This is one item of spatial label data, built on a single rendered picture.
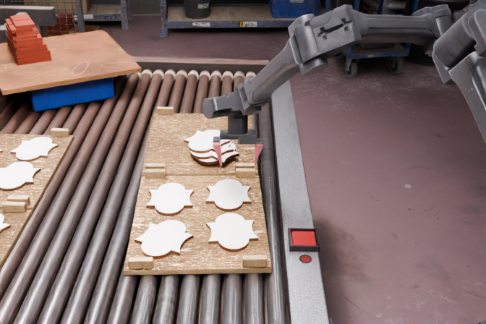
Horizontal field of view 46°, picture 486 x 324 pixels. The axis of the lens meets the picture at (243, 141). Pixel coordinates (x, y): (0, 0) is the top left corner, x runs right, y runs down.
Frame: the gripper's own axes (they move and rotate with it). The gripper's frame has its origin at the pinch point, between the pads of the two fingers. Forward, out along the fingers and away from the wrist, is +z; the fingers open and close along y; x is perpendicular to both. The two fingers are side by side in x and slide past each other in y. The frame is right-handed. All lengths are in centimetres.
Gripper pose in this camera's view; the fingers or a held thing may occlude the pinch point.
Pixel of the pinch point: (238, 163)
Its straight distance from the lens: 162.4
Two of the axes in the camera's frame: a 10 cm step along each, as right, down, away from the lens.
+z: 0.0, 9.6, 2.7
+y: 10.0, 0.0, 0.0
